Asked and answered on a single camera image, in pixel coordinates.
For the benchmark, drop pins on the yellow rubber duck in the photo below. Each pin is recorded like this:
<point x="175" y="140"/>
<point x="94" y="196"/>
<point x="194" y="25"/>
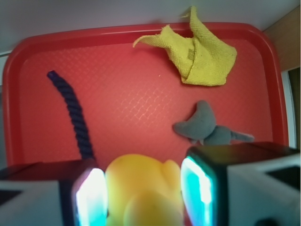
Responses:
<point x="143" y="191"/>

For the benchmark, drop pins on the red plastic tray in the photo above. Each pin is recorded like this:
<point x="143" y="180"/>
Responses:
<point x="132" y="94"/>

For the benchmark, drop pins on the grey plush elephant toy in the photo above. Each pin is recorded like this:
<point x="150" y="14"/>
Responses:
<point x="201" y="127"/>

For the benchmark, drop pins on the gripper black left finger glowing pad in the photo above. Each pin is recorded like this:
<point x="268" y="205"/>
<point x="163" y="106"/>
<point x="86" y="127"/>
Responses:
<point x="64" y="193"/>

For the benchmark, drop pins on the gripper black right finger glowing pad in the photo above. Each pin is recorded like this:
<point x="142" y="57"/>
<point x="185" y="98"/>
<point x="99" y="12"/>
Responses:
<point x="247" y="184"/>

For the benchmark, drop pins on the yellow microfiber cloth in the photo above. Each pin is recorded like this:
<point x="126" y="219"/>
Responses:
<point x="202" y="59"/>

